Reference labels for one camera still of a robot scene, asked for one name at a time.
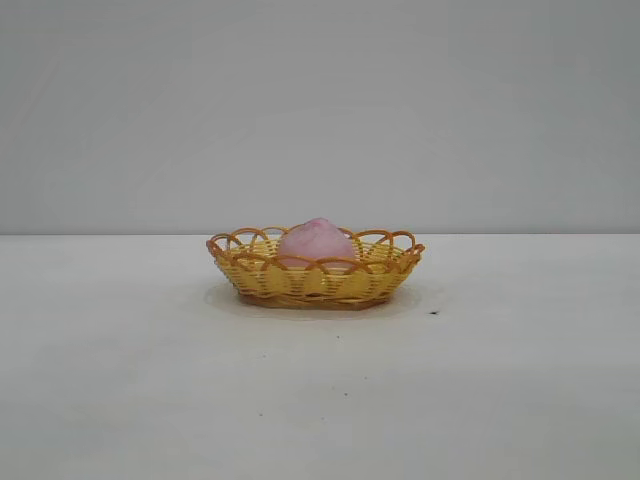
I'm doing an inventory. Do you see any pink toy peach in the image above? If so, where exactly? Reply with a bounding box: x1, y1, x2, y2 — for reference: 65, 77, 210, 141
276, 215, 358, 267

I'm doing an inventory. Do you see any yellow woven plastic basket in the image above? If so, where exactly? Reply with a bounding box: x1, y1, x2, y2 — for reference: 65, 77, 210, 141
204, 225, 427, 312

